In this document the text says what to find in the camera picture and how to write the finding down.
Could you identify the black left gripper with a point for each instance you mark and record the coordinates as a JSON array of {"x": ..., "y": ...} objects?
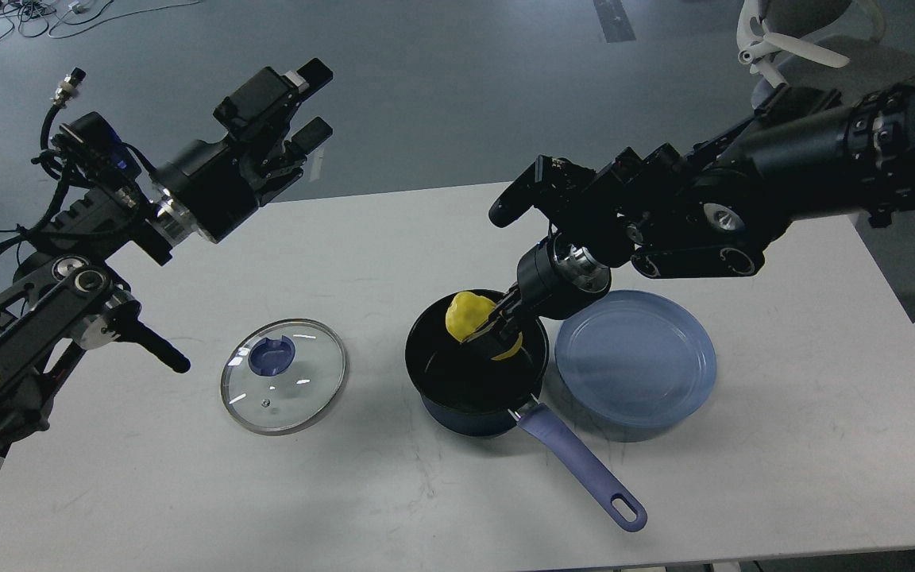
[{"x": 211, "y": 188}]

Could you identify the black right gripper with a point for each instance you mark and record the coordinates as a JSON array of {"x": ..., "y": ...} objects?
[{"x": 555, "y": 279}]

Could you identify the yellow potato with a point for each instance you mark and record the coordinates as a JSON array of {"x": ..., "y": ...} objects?
[{"x": 472, "y": 321}]

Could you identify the glass pot lid blue knob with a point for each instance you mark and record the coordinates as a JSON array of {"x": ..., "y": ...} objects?
[{"x": 283, "y": 377}]

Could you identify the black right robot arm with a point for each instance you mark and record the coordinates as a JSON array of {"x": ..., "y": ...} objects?
[{"x": 710, "y": 212}]

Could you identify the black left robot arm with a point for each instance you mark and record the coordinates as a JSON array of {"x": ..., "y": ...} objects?
[{"x": 59, "y": 298}]

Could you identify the blue round plate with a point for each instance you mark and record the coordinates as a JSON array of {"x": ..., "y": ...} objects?
[{"x": 637, "y": 360}]

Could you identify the white grey office chair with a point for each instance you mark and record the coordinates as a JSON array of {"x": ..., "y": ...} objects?
[{"x": 780, "y": 42}]

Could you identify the dark blue saucepan purple handle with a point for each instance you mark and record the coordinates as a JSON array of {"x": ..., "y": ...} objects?
[{"x": 474, "y": 396}]

